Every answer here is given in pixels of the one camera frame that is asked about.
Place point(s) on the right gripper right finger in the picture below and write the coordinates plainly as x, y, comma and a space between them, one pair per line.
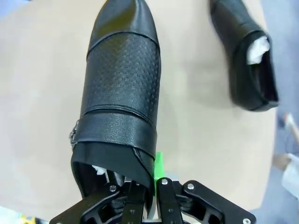
168, 203

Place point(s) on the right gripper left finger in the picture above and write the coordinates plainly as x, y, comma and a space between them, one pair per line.
133, 205

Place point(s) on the black leather shoe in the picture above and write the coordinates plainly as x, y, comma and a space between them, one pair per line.
121, 81
233, 35

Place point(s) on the white paper shoe stuffing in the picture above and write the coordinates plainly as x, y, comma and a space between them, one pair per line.
99, 170
257, 51

